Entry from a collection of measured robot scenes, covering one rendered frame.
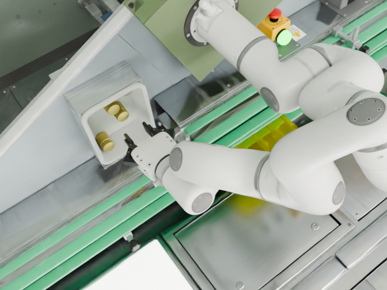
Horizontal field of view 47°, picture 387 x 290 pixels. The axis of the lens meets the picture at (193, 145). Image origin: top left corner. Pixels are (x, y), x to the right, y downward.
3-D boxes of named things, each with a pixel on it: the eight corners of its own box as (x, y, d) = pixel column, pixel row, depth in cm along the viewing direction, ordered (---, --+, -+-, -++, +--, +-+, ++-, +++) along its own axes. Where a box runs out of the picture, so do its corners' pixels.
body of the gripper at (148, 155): (158, 194, 100) (136, 167, 108) (194, 168, 102) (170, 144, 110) (147, 172, 95) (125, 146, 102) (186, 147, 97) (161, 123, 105)
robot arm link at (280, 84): (232, 53, 91) (285, 102, 84) (281, 22, 94) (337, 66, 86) (234, 82, 99) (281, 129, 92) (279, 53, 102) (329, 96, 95)
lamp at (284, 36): (274, 44, 131) (281, 49, 130) (276, 32, 128) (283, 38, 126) (285, 37, 133) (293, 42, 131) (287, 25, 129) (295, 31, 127)
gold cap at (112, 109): (97, 98, 109) (106, 109, 107) (109, 91, 110) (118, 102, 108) (101, 107, 112) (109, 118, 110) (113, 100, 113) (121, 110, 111)
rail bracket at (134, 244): (110, 224, 133) (133, 258, 127) (105, 214, 128) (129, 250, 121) (122, 216, 135) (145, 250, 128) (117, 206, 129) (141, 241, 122)
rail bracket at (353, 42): (327, 34, 136) (361, 58, 130) (332, 15, 130) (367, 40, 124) (337, 29, 137) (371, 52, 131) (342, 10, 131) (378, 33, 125)
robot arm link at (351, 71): (336, 104, 72) (406, 54, 76) (253, 72, 92) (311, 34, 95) (346, 148, 77) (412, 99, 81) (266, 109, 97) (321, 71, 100)
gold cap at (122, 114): (107, 105, 113) (116, 116, 111) (118, 98, 114) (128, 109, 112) (110, 114, 116) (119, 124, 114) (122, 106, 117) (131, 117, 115)
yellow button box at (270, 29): (254, 35, 136) (270, 49, 132) (255, 16, 129) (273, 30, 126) (272, 25, 137) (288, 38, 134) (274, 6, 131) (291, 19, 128)
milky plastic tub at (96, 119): (88, 147, 122) (103, 168, 118) (62, 94, 104) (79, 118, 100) (141, 115, 127) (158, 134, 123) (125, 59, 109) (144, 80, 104)
